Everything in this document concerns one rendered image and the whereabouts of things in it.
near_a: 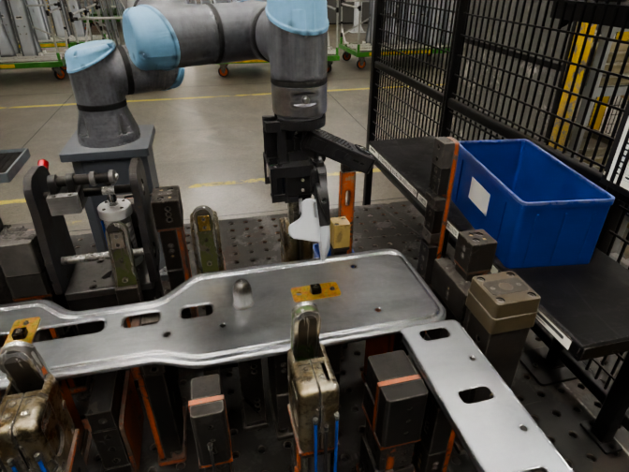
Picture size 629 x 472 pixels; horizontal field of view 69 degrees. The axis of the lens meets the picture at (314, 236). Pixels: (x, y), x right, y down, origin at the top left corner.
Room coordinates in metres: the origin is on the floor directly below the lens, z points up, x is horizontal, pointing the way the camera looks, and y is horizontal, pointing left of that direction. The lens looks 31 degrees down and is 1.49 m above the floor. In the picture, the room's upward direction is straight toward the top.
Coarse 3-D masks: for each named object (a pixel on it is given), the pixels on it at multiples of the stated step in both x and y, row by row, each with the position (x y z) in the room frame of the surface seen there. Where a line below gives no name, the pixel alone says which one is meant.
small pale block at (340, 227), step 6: (342, 216) 0.79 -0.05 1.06; (330, 222) 0.78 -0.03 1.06; (336, 222) 0.77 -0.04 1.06; (342, 222) 0.77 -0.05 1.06; (348, 222) 0.77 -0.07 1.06; (330, 228) 0.78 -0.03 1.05; (336, 228) 0.76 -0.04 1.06; (342, 228) 0.76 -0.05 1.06; (348, 228) 0.76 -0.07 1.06; (330, 234) 0.78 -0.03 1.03; (336, 234) 0.76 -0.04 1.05; (342, 234) 0.76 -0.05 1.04; (348, 234) 0.76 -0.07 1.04; (330, 240) 0.77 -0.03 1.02; (336, 240) 0.76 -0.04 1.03; (342, 240) 0.76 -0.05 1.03; (348, 240) 0.76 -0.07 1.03; (330, 246) 0.77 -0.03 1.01; (336, 246) 0.76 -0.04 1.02; (342, 246) 0.76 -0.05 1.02; (348, 246) 0.76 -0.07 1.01; (336, 252) 0.76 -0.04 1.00; (342, 252) 0.76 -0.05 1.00; (342, 348) 0.77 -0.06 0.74; (342, 354) 0.77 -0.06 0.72; (342, 360) 0.76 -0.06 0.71
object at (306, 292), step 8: (296, 288) 0.64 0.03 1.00; (304, 288) 0.64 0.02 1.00; (312, 288) 0.63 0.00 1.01; (320, 288) 0.63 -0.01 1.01; (328, 288) 0.64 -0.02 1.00; (336, 288) 0.64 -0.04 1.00; (296, 296) 0.62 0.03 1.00; (304, 296) 0.62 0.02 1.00; (312, 296) 0.62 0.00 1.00; (320, 296) 0.62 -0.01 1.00; (328, 296) 0.62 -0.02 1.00
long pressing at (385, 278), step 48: (192, 288) 0.65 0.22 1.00; (288, 288) 0.65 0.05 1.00; (384, 288) 0.65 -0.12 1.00; (96, 336) 0.53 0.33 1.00; (144, 336) 0.53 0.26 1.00; (192, 336) 0.53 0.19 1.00; (240, 336) 0.53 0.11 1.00; (288, 336) 0.53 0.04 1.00; (336, 336) 0.53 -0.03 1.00; (0, 384) 0.44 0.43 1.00
